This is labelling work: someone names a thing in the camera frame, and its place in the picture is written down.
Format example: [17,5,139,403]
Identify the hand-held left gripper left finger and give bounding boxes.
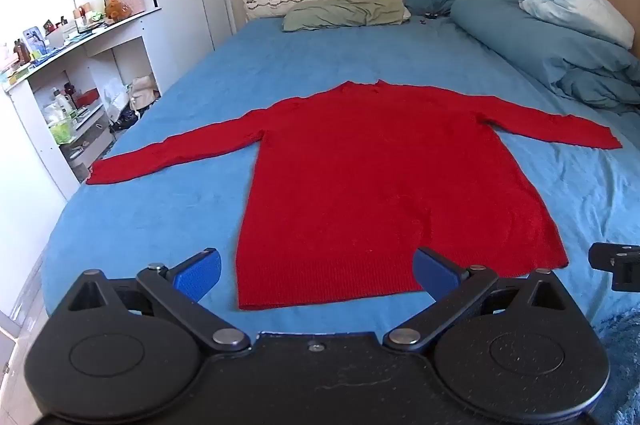
[66,248,251,353]

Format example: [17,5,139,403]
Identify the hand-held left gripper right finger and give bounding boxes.
[382,247,574,353]

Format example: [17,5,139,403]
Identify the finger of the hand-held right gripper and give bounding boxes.
[588,243,623,272]

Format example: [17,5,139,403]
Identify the red knit sweater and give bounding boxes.
[86,79,624,311]

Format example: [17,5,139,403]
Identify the bed with blue sheet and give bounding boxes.
[41,16,640,342]

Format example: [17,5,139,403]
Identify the blue fuzzy rug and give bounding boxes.
[589,309,640,425]

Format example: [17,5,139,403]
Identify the white cloth bag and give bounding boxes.
[128,74,162,111]

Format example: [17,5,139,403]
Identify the clear plastic bag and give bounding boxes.
[102,79,132,122]

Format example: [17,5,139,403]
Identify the green plastic bag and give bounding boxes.
[46,104,77,145]

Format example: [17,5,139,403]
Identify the red box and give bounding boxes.
[75,88,101,109]

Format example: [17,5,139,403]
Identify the white bottle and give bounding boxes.
[52,87,74,114]

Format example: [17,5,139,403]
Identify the blue duvet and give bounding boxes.
[450,0,640,114]

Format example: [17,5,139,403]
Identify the white shelf unit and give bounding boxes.
[0,5,167,202]

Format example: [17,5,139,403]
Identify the light blue blanket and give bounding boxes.
[517,0,636,51]

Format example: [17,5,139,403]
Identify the green pillow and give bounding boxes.
[282,0,412,32]

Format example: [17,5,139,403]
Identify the brown teddy bear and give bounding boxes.
[104,0,133,23]

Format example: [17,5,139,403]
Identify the blue picture box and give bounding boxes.
[22,26,47,54]

